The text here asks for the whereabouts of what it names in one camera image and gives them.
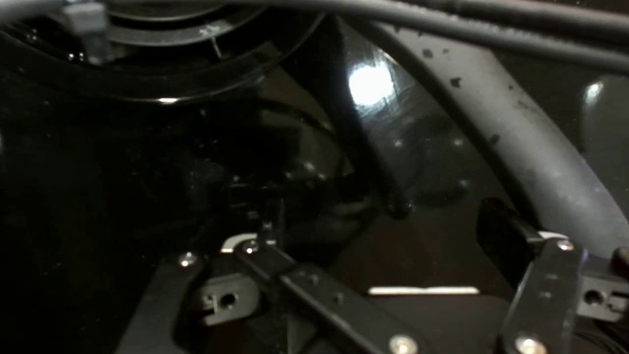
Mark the black electric stove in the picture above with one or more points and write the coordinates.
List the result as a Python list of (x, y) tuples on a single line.
[(130, 198)]

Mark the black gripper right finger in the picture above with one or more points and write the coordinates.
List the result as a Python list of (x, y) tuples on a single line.
[(543, 288)]

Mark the black pan with glass lid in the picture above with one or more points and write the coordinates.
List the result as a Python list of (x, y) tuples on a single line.
[(543, 151)]

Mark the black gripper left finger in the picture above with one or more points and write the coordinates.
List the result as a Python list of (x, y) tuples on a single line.
[(315, 288)]

